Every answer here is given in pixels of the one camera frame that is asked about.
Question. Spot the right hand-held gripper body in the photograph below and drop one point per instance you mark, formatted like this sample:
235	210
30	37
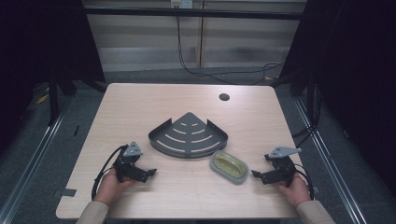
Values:
284	169

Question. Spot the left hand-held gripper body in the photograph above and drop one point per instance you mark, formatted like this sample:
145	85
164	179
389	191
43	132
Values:
130	161

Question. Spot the dark grey corner shelf rack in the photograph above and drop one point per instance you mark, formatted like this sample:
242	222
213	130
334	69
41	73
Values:
188	137

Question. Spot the person's right hand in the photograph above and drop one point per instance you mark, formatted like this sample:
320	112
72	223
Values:
295	192

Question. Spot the person's left hand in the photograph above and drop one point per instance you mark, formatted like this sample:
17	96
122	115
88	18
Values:
109	187

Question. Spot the grey floor tape piece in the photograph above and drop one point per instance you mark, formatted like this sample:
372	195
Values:
68	192

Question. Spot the black metal stand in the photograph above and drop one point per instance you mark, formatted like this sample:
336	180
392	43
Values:
53	99
309	93

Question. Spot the yellow floor tape piece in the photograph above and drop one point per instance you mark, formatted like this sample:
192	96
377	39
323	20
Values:
42	99

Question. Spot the black curtain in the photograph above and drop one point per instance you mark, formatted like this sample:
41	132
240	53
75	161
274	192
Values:
40	40
358	77

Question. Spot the aluminium floor rail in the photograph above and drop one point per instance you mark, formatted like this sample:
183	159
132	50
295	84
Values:
333	174
28	174

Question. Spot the black horizontal frame bar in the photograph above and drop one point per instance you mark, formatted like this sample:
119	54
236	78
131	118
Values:
193	13

